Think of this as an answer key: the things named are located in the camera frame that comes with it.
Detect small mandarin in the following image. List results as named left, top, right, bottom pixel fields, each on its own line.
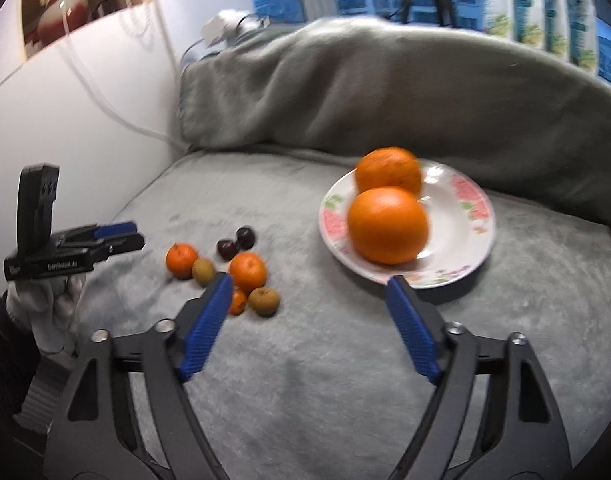
left=166, top=243, right=199, bottom=280
left=228, top=252, right=268, bottom=295

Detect brown kiwi-like fruit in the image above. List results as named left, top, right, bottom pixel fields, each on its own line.
left=248, top=287, right=281, bottom=318
left=192, top=257, right=217, bottom=287

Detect dark plum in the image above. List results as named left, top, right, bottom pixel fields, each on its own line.
left=236, top=226, right=257, bottom=250
left=217, top=238, right=240, bottom=261

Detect tiny orange kumquat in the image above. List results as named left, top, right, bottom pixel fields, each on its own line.
left=228, top=288, right=248, bottom=316

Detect large orange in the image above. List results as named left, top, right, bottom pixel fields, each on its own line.
left=354, top=146, right=423, bottom=197
left=347, top=186, right=429, bottom=266

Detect white gloved left hand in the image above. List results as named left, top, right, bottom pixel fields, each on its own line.
left=5, top=274, right=85, bottom=354

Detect floral white plate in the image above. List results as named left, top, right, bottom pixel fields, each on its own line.
left=319, top=159, right=496, bottom=289

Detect white power adapter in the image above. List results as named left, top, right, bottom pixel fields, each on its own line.
left=200, top=9, right=252, bottom=47

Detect grey sofa back cushion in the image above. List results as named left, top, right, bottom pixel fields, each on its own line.
left=179, top=18, right=611, bottom=223

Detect floral packages on windowsill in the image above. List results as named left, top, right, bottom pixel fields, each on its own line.
left=481, top=0, right=599, bottom=75

